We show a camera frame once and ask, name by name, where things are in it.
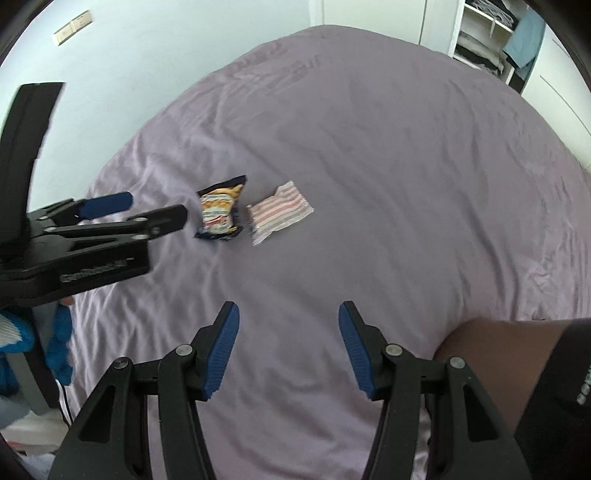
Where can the person's left hand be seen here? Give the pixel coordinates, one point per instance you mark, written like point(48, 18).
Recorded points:
point(62, 341)

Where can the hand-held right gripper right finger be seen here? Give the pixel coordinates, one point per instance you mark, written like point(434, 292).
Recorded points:
point(358, 350)

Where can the purple bedsheet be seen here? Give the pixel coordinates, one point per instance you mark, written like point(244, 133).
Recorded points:
point(369, 161)

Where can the dark yellow snack packet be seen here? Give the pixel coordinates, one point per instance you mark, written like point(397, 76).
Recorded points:
point(219, 210)

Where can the beige light switch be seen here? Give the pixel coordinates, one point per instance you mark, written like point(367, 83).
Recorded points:
point(71, 30)

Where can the hanging blue garment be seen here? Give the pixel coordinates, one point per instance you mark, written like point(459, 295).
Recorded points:
point(524, 44)

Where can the white cloth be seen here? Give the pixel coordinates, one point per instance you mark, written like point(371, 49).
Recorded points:
point(27, 434)

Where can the folded dark clothes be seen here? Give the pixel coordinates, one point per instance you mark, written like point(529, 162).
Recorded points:
point(489, 11)
point(480, 53)

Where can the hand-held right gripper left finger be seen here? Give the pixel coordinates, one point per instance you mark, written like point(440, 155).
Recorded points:
point(221, 350)

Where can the white wardrobe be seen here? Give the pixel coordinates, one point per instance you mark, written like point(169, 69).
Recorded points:
point(554, 69)

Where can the person's leg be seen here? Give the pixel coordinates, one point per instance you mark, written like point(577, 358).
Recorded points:
point(508, 369)

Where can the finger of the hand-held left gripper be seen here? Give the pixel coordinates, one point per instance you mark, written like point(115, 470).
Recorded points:
point(159, 220)
point(108, 204)

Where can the pink striped snack packet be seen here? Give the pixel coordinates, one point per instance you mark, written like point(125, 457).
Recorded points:
point(279, 212)

